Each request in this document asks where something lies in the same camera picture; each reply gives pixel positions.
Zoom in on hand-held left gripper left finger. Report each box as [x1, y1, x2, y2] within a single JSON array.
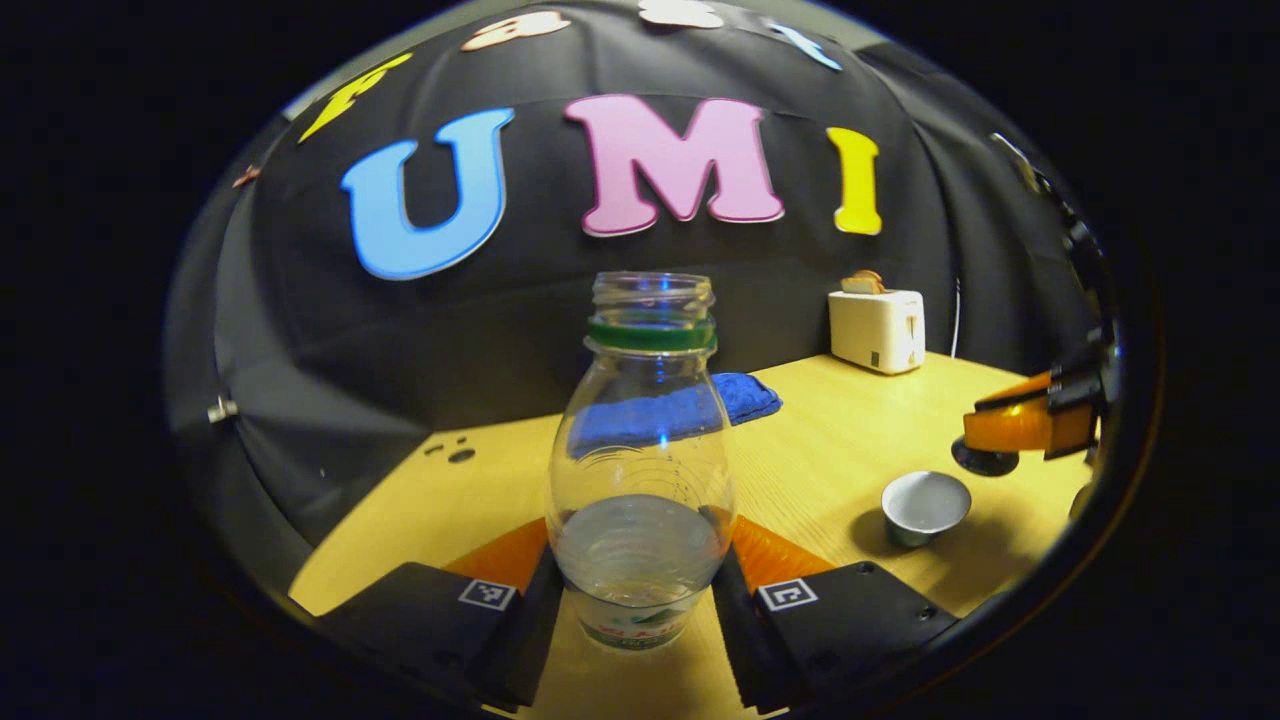
[[315, 517, 566, 713]]

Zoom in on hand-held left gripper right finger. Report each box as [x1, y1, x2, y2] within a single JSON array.
[[710, 512, 961, 716]]

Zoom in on grey teacup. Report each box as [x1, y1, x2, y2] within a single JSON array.
[[881, 471, 973, 549]]

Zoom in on clear plastic water bottle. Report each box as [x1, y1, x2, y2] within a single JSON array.
[[545, 270, 738, 653]]

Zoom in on white toaster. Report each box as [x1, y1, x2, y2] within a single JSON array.
[[827, 288, 927, 376]]

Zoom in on blue folded towel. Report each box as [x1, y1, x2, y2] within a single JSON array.
[[712, 372, 784, 426]]

